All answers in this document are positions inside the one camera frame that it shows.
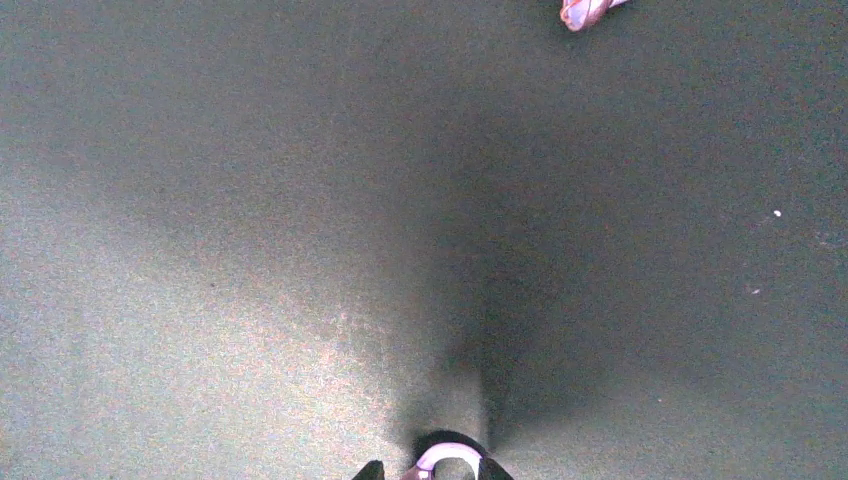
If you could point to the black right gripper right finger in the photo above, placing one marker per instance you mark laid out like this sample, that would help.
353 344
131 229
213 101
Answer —
489 469

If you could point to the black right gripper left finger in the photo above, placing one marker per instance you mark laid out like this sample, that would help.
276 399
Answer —
372 470

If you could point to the lilac earbud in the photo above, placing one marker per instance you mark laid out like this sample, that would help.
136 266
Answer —
424 467
579 15

